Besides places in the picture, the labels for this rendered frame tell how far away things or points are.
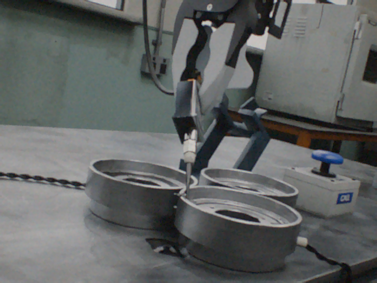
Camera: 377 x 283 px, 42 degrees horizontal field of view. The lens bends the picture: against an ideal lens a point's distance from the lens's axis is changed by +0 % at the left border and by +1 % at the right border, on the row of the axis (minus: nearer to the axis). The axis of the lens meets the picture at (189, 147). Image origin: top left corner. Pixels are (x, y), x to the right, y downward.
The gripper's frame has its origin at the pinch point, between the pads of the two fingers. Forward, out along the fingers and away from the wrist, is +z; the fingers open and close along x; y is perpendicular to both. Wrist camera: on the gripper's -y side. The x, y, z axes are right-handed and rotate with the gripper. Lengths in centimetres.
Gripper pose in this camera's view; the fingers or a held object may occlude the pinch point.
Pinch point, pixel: (189, 97)
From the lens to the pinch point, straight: 49.8
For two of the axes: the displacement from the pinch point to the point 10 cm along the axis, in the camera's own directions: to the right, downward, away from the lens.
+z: -2.8, 9.6, 0.6
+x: -6.9, -2.5, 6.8
